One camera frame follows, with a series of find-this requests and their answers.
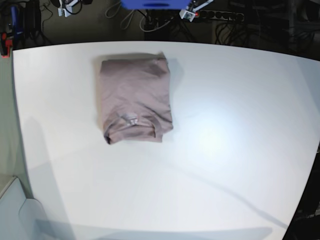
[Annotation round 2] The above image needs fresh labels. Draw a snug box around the mauve pink t-shirt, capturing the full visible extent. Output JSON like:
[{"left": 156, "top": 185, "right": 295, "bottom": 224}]
[{"left": 98, "top": 52, "right": 173, "bottom": 145}]

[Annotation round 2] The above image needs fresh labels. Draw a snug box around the black power strip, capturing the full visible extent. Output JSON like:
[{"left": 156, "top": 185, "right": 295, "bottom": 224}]
[{"left": 194, "top": 10, "right": 245, "bottom": 22}]

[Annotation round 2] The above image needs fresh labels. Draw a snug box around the red and black clamp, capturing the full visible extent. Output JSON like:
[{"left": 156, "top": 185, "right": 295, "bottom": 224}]
[{"left": 0, "top": 32, "right": 13, "bottom": 58}]

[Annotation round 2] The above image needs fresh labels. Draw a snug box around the blue and black device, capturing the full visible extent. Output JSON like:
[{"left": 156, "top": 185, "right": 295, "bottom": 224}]
[{"left": 10, "top": 5, "right": 24, "bottom": 38}]

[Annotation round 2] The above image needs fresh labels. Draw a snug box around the white cable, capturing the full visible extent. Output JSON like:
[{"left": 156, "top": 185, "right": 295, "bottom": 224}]
[{"left": 120, "top": 9, "right": 173, "bottom": 33}]

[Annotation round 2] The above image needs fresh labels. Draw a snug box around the white camera bracket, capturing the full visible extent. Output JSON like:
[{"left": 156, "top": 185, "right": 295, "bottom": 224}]
[
  {"left": 57, "top": 0, "right": 83, "bottom": 18},
  {"left": 179, "top": 0, "right": 214, "bottom": 22}
]

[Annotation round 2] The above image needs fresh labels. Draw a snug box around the blue plastic mount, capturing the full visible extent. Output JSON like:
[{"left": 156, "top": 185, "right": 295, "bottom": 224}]
[{"left": 121, "top": 0, "right": 191, "bottom": 10}]

